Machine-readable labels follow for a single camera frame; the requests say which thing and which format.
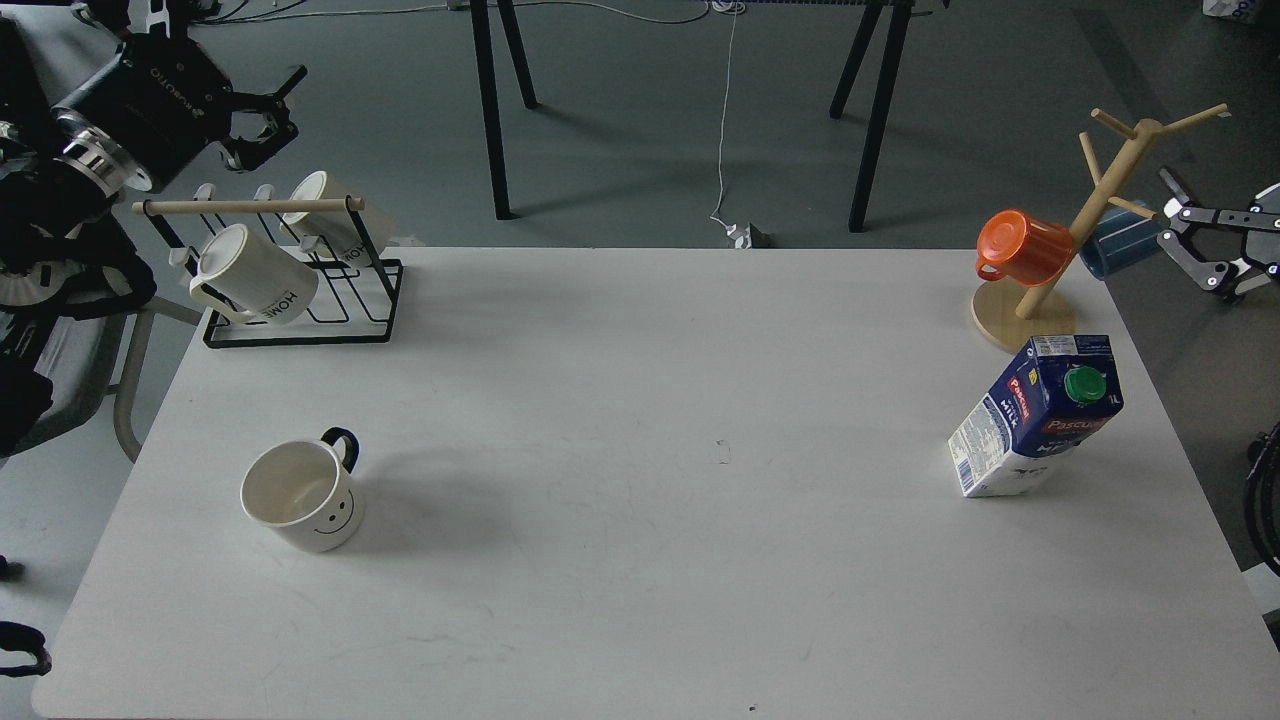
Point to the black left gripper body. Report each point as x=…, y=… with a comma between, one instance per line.
x=163, y=100

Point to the black table legs left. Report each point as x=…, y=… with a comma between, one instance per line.
x=487, y=83

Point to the white smiley face mug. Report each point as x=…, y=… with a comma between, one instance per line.
x=303, y=491

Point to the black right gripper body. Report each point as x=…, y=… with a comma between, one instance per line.
x=1261, y=245

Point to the grey office chair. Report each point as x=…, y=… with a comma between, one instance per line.
x=88, y=360

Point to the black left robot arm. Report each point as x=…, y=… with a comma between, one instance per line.
x=64, y=254

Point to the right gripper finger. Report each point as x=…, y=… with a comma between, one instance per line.
x=1183, y=211
x=1230, y=280

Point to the wooden mug tree stand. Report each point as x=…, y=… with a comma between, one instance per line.
x=1008, y=314

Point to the orange plastic cup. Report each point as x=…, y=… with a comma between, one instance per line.
x=1013, y=244

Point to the white power plug adapter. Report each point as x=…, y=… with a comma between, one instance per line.
x=747, y=236

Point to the blue plastic cup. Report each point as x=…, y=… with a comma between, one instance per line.
x=1121, y=239

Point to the black wire mug rack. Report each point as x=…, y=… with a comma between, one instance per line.
x=351, y=305

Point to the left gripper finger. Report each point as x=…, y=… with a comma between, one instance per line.
x=276, y=100
x=242, y=155

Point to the blue white milk carton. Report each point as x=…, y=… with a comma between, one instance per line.
x=1057, y=390

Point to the white home mug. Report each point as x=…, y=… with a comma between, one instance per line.
x=338, y=235
x=248, y=279

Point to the white HOME mug front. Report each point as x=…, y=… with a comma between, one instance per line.
x=248, y=279

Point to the black table legs right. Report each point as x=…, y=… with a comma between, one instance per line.
x=900, y=15

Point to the white HOME mug rear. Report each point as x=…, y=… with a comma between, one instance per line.
x=338, y=235

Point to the black table legs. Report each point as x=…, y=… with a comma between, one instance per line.
x=900, y=15
x=487, y=83

